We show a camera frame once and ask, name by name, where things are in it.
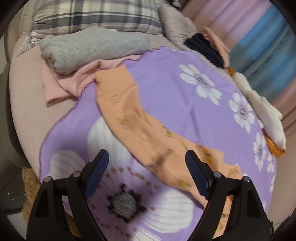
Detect pink ribbed garment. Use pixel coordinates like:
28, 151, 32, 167
42, 54, 141, 107

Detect pink and blue curtain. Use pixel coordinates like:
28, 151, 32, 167
180, 0, 296, 139

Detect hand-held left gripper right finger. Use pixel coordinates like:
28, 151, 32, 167
185, 150, 272, 241

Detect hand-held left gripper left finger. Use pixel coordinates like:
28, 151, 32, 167
26, 149, 109, 241

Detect plaid pillow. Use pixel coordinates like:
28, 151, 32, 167
20, 0, 165, 50

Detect peach cloth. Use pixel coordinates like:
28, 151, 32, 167
203, 27, 231, 67

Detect orange plush cloth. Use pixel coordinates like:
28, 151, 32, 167
225, 67, 287, 157

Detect dark navy cloth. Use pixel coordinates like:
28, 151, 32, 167
184, 32, 226, 69

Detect beige cushion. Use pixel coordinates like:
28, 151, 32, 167
158, 4, 197, 50

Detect orange printed small garment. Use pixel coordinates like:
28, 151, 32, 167
95, 64, 243, 238

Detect purple floral blanket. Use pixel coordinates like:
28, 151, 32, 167
39, 46, 278, 241

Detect grey folded sweater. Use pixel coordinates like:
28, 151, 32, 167
39, 26, 151, 75

